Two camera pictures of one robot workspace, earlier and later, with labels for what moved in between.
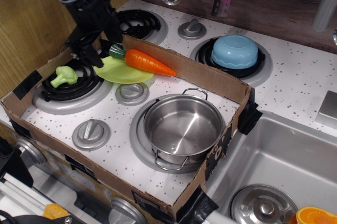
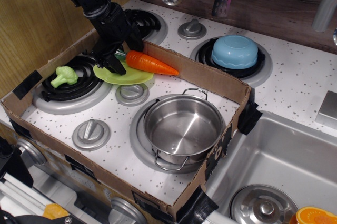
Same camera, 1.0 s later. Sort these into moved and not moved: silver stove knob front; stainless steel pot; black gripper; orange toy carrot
Moved: black gripper
Not moved: orange toy carrot; silver stove knob front; stainless steel pot
